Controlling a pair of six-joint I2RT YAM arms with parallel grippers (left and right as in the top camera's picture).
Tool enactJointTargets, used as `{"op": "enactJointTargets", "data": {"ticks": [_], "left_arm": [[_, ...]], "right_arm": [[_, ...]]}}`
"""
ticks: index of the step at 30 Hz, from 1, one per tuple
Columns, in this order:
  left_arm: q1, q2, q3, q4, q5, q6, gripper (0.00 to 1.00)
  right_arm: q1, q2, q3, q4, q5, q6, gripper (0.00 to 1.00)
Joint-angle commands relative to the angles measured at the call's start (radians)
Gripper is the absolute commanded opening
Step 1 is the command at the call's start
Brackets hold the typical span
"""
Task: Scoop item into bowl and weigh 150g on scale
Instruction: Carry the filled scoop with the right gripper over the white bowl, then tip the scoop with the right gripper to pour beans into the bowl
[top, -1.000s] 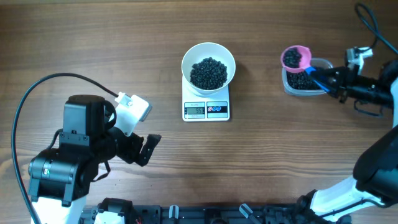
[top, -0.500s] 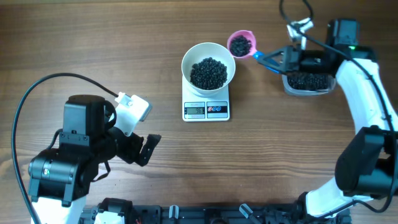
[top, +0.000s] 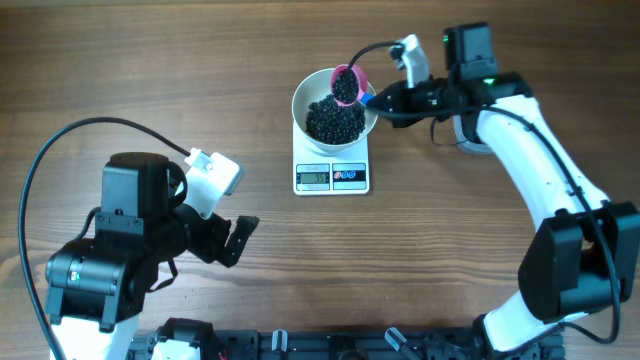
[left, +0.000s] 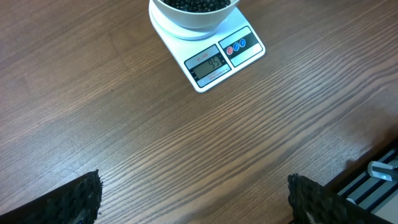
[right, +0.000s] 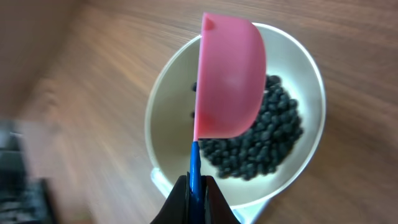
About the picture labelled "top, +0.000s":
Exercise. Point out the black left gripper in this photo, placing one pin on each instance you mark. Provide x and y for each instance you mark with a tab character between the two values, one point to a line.
212	248

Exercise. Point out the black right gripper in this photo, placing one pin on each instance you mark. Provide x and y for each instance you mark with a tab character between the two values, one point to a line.
400	98

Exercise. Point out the pink scoop with blue handle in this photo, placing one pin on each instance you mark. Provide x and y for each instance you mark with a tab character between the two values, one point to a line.
349	85

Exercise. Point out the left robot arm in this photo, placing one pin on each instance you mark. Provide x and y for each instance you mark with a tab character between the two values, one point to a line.
151	212

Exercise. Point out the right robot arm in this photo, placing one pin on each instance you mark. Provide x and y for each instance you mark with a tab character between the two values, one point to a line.
583	257

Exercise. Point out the white bowl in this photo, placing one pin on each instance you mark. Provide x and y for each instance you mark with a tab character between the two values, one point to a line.
314	88

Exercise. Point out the white digital kitchen scale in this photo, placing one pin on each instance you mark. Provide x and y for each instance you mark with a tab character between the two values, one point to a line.
317	173

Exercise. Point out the black beans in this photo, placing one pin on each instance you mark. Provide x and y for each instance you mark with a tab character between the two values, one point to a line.
331	124

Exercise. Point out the clear plastic bean container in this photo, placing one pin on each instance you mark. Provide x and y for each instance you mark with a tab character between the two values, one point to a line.
466	145

